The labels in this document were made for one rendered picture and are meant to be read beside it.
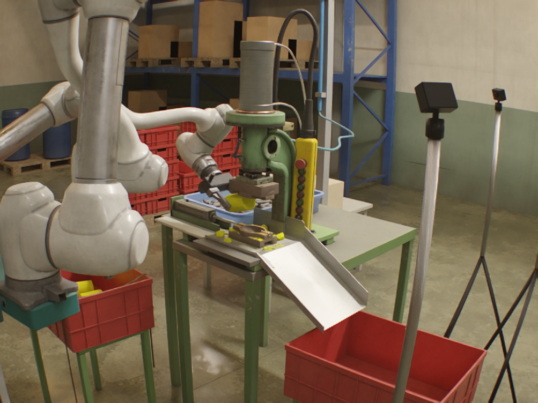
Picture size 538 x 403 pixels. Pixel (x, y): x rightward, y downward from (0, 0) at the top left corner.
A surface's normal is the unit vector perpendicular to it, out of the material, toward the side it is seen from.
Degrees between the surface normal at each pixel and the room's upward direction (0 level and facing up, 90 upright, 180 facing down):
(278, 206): 90
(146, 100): 90
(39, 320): 90
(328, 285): 30
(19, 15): 90
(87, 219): 76
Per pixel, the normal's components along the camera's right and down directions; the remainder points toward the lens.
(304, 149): -0.34, 0.15
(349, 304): 0.39, -0.74
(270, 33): 0.73, 0.19
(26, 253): -0.06, 0.30
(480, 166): -0.69, 0.17
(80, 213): -0.15, 0.03
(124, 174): -0.18, 0.46
